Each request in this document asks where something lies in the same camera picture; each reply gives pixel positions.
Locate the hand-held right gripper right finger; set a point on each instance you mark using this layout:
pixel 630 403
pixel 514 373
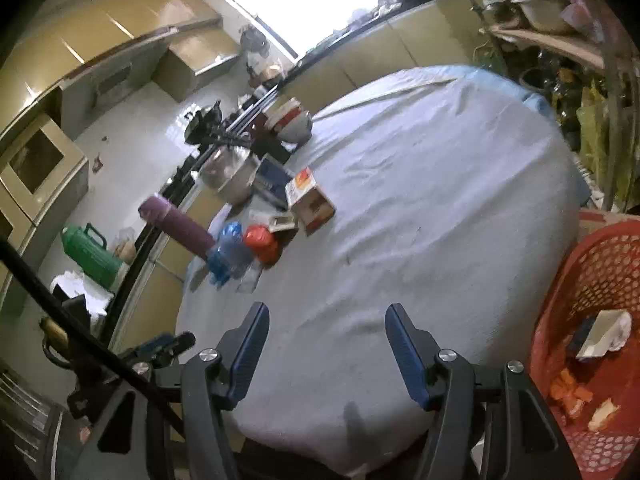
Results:
pixel 405 355

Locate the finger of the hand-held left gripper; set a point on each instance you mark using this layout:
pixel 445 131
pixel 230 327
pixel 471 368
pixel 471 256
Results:
pixel 162 346

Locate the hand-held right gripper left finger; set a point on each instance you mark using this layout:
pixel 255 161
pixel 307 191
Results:
pixel 250 350

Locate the blue plastic bottle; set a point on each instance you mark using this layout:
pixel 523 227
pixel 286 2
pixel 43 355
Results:
pixel 227 255

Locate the red plastic bag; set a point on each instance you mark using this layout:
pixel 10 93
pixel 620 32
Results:
pixel 260 242

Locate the white medicine box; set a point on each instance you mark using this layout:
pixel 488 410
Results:
pixel 282 221

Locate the white paper carton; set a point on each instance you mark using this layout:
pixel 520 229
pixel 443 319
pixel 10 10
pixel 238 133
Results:
pixel 310 205

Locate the red plastic basket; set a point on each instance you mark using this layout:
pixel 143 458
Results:
pixel 600 270

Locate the clear plastic wrapper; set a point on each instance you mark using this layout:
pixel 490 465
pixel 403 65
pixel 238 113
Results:
pixel 247 280

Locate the white cloth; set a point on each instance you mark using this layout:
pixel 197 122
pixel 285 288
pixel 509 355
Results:
pixel 75 282

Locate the green thermos jug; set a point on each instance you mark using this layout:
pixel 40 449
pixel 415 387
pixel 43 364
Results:
pixel 92 255

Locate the purple thermos bottle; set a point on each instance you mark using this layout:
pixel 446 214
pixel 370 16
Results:
pixel 180 225

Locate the orange wrapper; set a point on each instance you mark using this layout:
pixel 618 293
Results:
pixel 570 390

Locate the grey tablecloth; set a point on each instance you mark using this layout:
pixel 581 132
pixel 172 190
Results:
pixel 425 185

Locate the dark blue box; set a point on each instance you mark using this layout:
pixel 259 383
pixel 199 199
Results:
pixel 272 180

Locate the large round basin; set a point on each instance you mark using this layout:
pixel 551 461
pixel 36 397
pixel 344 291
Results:
pixel 230 175

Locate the white tissue box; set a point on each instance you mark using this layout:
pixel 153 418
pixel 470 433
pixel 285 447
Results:
pixel 600 332

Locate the beige wrapper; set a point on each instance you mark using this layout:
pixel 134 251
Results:
pixel 602 412

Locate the black chopstick holder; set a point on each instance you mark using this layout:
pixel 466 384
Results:
pixel 270 145

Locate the bundle of black chopsticks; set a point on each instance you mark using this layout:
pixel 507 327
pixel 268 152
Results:
pixel 220 139

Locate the stacked red white bowls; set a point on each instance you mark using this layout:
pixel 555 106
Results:
pixel 292 125

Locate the blue table cover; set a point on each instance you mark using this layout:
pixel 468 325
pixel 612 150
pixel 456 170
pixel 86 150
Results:
pixel 537 102

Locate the yellow plastic bag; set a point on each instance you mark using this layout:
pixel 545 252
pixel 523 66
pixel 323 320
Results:
pixel 600 125

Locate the metal kitchen rack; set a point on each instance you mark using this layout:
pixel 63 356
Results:
pixel 550 42

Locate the kitchen window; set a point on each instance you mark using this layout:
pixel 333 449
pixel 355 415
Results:
pixel 310 0

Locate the steel pot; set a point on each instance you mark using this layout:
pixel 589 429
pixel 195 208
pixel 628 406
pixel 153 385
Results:
pixel 542 10

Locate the pink plastic bag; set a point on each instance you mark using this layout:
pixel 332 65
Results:
pixel 580 0

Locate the beige wall cabinet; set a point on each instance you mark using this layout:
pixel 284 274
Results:
pixel 100 20

